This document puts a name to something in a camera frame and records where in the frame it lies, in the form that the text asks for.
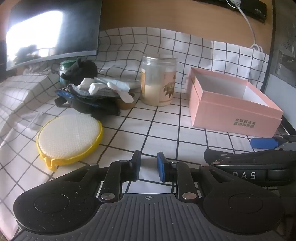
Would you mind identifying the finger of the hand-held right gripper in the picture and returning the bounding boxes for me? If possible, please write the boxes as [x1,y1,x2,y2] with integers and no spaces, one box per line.
[250,135,296,151]
[204,148,296,166]

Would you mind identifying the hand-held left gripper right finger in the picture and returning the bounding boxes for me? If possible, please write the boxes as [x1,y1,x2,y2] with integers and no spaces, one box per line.
[157,152,245,201]

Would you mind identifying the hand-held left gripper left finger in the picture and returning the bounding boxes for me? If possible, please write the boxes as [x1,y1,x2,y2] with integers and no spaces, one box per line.
[50,151,141,202]

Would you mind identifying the pink cardboard box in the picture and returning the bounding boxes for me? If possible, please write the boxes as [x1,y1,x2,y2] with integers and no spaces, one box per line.
[187,67,284,138]

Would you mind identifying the white spoon-shaped soft piece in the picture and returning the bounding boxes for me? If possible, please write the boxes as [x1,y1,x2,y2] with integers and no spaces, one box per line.
[107,83,134,104]

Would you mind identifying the pale blue soft packet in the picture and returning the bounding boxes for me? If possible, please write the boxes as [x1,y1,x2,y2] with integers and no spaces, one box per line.
[94,76,141,91]

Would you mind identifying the white grid-pattern tablecloth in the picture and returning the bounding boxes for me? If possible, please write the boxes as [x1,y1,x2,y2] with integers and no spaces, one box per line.
[0,27,285,241]

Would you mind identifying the round yellow sponge pad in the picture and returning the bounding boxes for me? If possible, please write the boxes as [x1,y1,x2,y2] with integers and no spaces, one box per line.
[36,114,103,171]

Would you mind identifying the round black pan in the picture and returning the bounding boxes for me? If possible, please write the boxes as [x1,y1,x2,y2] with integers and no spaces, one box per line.
[55,89,121,115]

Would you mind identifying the glass jar with cream contents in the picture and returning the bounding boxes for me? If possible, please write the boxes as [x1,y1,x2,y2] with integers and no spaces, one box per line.
[141,55,177,106]

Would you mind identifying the grey felt cloth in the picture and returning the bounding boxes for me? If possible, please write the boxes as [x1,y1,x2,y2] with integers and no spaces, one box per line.
[67,84,116,97]

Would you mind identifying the dark computer tower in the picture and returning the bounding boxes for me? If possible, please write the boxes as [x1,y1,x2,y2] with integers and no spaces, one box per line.
[260,0,296,89]

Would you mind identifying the black plush toy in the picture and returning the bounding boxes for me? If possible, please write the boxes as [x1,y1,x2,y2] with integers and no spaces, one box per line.
[60,58,98,86]

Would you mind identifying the clear plastic wrapper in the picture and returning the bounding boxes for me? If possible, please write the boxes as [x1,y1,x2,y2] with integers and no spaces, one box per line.
[22,111,45,130]

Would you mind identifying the green-lidded glass jar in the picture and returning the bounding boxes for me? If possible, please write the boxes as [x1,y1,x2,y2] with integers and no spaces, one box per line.
[60,61,74,82]

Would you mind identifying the black power strip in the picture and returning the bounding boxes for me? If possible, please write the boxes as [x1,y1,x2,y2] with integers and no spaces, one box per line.
[199,0,267,23]

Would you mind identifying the black computer monitor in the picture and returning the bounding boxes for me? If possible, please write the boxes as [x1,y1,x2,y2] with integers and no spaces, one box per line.
[6,0,103,71]

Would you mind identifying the white cable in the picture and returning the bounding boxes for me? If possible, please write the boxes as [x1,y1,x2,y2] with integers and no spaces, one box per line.
[225,0,264,53]

